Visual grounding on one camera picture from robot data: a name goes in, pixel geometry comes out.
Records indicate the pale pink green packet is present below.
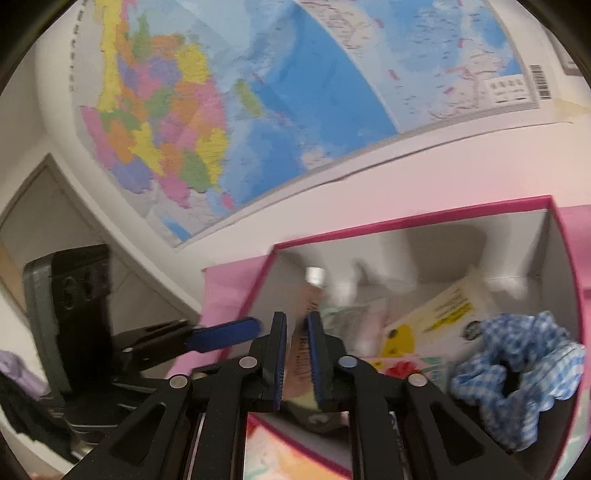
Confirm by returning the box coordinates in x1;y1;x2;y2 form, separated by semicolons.
323;296;391;356

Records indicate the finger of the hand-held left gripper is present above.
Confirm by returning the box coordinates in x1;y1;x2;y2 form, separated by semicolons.
117;316;263;366

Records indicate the purple cloth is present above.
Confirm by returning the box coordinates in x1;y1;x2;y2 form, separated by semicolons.
0;350;49;409

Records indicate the blue checked scrunchie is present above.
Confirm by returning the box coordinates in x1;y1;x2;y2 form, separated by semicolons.
450;311;586;451

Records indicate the pink tube with silver cap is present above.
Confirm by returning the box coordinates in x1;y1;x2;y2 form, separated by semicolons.
281;267;345;433

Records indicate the yellow printed packet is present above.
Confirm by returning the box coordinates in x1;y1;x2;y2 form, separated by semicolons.
381;267;502;359

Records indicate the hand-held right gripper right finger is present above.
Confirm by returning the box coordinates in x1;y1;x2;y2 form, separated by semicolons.
306;311;469;480

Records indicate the pink printed blanket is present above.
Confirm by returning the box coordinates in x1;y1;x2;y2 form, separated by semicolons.
164;205;591;480

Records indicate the pink floral packet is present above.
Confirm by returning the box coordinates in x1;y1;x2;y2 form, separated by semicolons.
362;354;451;387

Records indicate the colourful wall map poster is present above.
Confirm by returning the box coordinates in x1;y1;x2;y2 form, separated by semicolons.
67;0;541;250

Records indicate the dark cloth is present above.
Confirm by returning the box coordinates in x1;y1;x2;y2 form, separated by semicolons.
0;369;80;463

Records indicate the beige tape piece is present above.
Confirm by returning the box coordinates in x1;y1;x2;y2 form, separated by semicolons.
551;98;590;124

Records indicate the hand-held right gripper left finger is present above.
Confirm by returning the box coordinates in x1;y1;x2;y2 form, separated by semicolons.
60;311;290;480

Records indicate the pink cardboard box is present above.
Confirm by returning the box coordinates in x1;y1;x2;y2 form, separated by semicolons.
164;195;585;480

